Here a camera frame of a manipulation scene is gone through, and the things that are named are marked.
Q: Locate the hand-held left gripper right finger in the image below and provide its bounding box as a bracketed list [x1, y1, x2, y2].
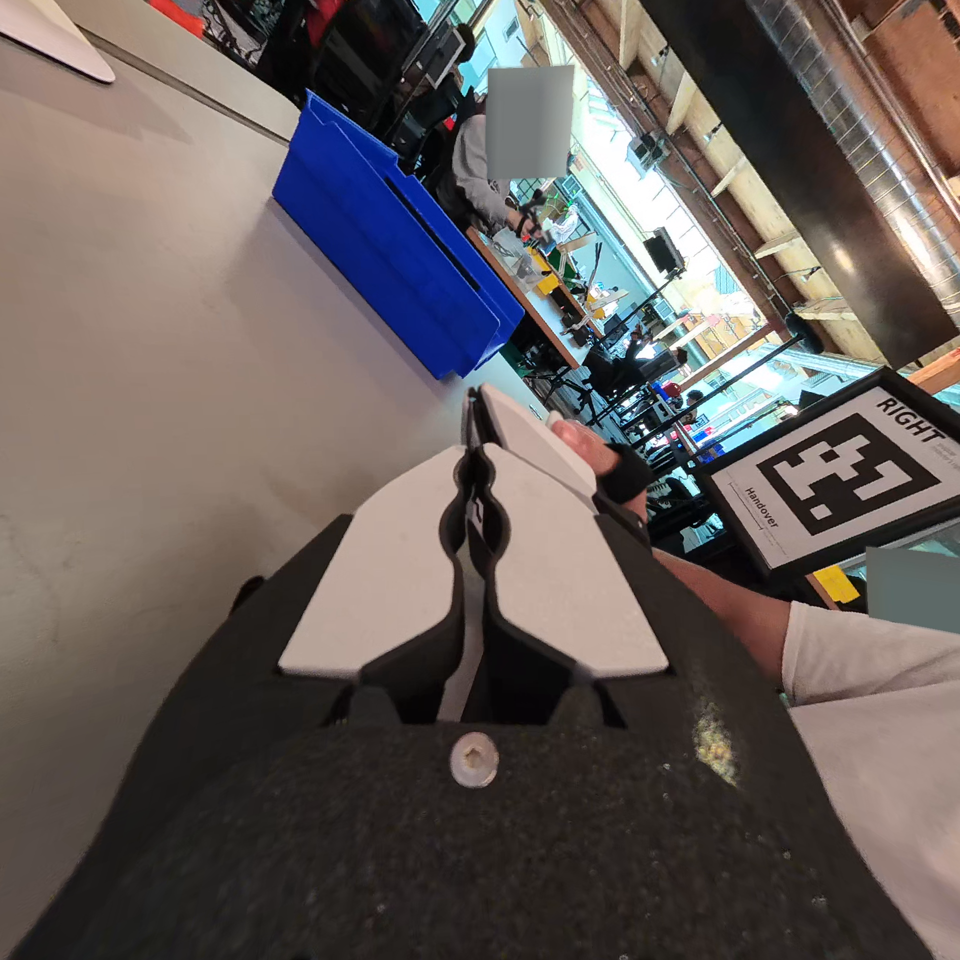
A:
[478, 442, 670, 689]

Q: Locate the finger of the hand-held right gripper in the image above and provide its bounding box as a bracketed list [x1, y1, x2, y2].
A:
[459, 387, 494, 455]
[478, 382, 601, 516]

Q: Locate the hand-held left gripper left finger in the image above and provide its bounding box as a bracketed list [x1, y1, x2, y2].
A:
[277, 444, 474, 684]

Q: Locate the blue plastic bin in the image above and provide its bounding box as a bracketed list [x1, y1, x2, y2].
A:
[270, 88, 528, 381]

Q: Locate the person's right forearm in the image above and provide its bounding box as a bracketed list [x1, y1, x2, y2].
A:
[651, 546, 795, 685]

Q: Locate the person's right hand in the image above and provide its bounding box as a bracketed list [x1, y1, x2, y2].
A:
[549, 418, 624, 481]

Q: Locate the framed marker sign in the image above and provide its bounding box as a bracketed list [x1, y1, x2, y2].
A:
[692, 366, 960, 585]

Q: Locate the white folding stand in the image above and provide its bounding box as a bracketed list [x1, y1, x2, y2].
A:
[0, 0, 117, 85]

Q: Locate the silver ventilation duct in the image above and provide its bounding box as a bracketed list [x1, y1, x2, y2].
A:
[746, 0, 960, 301]

